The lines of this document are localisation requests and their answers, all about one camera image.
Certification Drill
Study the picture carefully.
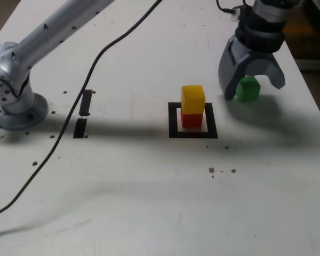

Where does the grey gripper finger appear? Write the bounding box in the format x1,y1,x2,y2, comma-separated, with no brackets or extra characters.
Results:
218,37,252,101
243,52,286,91

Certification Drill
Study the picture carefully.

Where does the green cube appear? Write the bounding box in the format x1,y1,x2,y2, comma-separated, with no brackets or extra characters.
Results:
236,76,261,103

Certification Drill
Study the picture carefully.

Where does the yellow cube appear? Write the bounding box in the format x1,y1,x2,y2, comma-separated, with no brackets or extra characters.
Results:
180,85,205,114

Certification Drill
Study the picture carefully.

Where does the red cube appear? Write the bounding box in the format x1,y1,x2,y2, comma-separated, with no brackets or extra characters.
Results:
180,110,204,129

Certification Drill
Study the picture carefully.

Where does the black tape square outline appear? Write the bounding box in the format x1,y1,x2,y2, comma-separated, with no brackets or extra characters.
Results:
167,102,219,139

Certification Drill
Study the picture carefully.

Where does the brown wooden furniture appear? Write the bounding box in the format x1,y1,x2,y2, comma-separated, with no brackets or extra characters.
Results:
282,0,320,70

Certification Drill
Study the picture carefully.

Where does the black tape strip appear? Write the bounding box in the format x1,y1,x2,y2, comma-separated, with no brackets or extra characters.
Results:
73,89,93,140

